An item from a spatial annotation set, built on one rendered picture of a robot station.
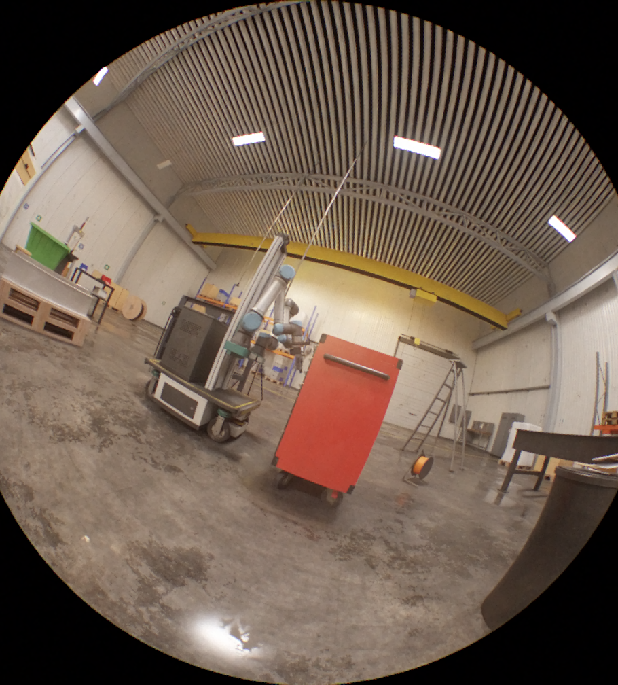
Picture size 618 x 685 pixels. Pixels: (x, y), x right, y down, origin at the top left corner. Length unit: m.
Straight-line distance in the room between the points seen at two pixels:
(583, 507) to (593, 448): 2.14
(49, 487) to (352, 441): 1.32
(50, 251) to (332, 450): 3.65
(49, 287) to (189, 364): 1.81
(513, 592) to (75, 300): 3.48
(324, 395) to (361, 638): 1.08
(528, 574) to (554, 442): 2.40
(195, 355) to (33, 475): 1.32
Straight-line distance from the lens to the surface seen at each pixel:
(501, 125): 8.32
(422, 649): 0.91
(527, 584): 1.00
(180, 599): 0.72
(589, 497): 0.88
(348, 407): 1.08
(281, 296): 1.54
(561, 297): 9.76
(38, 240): 3.46
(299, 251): 10.19
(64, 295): 2.66
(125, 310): 9.73
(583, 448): 3.05
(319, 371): 1.09
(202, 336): 1.60
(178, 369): 1.68
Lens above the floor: 0.67
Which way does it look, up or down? 10 degrees up
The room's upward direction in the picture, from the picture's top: 21 degrees clockwise
